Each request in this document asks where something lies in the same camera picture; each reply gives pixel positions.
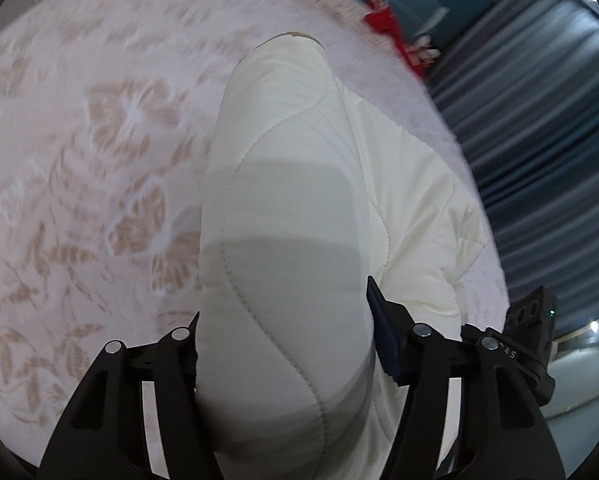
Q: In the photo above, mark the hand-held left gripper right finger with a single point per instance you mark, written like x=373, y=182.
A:
x=383, y=335

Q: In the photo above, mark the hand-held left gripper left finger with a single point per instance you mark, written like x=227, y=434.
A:
x=179, y=360

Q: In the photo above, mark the white quilted blanket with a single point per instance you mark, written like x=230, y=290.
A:
x=289, y=210

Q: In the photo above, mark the grey striped curtain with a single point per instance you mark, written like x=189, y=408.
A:
x=539, y=135

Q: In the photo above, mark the pink floral bedspread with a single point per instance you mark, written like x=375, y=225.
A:
x=89, y=160

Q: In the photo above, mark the stuffed toy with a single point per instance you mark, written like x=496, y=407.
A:
x=425, y=52

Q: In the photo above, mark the red cloth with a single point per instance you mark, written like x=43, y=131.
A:
x=384, y=15

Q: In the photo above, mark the blue padded headboard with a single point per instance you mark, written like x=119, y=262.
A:
x=429, y=5

